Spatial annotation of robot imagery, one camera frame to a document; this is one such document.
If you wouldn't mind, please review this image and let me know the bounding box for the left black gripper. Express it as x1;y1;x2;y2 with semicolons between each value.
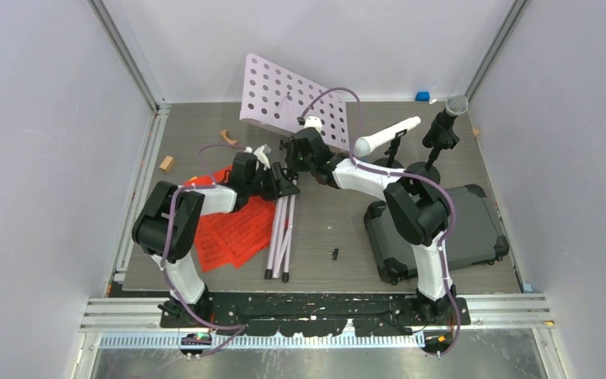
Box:
245;162;297;201

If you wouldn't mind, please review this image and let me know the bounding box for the small blue block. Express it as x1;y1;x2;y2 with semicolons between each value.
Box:
415;91;431;102

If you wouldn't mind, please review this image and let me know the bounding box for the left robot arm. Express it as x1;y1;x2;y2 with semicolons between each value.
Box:
131;152;301;327

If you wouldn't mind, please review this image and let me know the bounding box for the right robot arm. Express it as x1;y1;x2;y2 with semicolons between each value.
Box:
280;127;460;324

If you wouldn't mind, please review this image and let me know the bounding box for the black carrying case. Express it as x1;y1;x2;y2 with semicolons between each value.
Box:
364;184;510;285

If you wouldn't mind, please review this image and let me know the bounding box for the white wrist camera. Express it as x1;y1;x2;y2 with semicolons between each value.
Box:
297;116;324;133
244;144;271;170

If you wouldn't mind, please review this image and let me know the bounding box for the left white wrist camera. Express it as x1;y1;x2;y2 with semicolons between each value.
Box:
244;144;271;170

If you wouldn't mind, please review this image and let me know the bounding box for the white music stand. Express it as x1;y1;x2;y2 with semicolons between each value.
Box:
239;53;350;283

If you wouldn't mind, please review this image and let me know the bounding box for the black mic stand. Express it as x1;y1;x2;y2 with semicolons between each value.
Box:
373;129;407;168
406;147;442;184

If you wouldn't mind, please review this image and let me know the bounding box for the small black knob screw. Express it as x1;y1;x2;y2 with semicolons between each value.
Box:
329;248;339;261

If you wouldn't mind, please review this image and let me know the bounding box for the left black mic stand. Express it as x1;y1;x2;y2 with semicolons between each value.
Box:
373;129;407;168

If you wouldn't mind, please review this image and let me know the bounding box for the white toy microphone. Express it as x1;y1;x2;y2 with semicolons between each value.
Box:
352;116;421;157

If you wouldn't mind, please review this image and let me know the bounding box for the red sheet music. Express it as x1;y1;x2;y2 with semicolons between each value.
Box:
207;197;275;268
184;166;232;272

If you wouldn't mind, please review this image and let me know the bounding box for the tan wooden block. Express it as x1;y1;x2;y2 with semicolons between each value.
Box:
159;156;175;173

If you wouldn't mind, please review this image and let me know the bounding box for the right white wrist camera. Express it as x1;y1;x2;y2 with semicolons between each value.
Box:
297;116;324;133

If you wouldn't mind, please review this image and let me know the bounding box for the right black mic stand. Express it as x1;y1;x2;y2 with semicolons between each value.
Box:
406;147;442;184

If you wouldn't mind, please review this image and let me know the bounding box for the black silver microphone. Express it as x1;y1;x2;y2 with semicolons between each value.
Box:
422;94;469;150

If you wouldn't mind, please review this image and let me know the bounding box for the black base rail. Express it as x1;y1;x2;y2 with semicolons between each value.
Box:
80;290;555;351

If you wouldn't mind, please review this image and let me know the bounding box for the tan arch block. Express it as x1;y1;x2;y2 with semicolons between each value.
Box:
220;129;238;145

